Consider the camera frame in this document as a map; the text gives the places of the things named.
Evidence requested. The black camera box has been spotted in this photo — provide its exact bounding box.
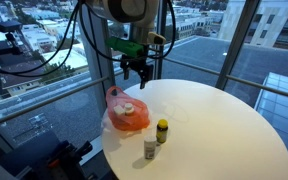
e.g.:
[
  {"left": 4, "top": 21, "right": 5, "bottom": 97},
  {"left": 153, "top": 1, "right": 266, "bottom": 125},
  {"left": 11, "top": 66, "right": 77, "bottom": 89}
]
[{"left": 0, "top": 20, "right": 23, "bottom": 34}]

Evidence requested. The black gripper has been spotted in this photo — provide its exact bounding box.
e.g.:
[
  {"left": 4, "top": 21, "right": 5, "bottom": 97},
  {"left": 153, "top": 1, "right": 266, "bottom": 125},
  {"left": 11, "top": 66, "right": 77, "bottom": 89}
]
[{"left": 119, "top": 53, "right": 155, "bottom": 90}]

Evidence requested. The long black cable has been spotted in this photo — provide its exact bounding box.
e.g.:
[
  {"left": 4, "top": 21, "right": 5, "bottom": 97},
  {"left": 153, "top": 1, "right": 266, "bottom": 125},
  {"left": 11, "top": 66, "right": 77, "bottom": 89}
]
[{"left": 0, "top": 0, "right": 85, "bottom": 79}]

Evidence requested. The brown yellow-capped medicine bottle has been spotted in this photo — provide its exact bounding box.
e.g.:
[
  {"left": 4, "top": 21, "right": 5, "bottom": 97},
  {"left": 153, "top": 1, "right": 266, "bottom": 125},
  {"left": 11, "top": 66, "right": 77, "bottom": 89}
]
[{"left": 155, "top": 118, "right": 169, "bottom": 144}]

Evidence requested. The orange plastic bag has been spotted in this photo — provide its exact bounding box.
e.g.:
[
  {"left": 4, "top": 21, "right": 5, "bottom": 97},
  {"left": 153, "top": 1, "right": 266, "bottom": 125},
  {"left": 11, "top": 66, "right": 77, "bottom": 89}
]
[{"left": 105, "top": 85, "right": 151, "bottom": 132}]

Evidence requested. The short black looped cable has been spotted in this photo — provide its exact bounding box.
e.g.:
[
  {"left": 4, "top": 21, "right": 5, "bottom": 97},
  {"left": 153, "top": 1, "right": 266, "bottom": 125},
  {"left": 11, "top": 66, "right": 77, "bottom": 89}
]
[{"left": 148, "top": 0, "right": 178, "bottom": 61}]

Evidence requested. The grey rooftop vent unit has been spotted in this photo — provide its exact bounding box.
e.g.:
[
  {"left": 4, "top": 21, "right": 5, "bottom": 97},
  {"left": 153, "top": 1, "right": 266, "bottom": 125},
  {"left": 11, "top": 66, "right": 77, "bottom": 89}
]
[{"left": 27, "top": 113, "right": 52, "bottom": 134}]

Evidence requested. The beige wrist connector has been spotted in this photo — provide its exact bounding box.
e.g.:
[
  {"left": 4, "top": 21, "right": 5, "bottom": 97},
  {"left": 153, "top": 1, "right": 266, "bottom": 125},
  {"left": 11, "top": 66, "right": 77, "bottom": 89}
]
[{"left": 148, "top": 31, "right": 167, "bottom": 46}]

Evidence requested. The green wrist camera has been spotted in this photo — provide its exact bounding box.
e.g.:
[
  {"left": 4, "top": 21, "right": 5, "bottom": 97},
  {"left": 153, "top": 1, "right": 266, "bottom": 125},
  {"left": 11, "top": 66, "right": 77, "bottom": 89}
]
[{"left": 105, "top": 36, "right": 146, "bottom": 58}]

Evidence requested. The white bottle with blue logo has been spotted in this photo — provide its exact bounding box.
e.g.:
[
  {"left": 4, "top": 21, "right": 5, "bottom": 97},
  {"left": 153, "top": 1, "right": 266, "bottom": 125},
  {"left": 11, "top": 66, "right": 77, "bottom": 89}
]
[{"left": 143, "top": 134, "right": 158, "bottom": 160}]

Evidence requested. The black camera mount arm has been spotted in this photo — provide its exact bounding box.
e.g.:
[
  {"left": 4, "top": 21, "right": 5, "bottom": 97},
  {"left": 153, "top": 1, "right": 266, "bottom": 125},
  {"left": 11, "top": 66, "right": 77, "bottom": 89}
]
[{"left": 0, "top": 32, "right": 23, "bottom": 58}]

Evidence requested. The white square-capped bottle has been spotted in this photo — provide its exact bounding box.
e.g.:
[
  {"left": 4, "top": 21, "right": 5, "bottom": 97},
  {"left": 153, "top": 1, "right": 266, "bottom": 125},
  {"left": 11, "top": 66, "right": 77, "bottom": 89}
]
[{"left": 113, "top": 104, "right": 127, "bottom": 117}]

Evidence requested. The white round-capped bottle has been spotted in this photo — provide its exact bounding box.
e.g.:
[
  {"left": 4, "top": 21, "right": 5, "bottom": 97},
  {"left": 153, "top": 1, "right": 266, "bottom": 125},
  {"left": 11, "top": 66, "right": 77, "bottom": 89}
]
[{"left": 123, "top": 102, "right": 135, "bottom": 117}]

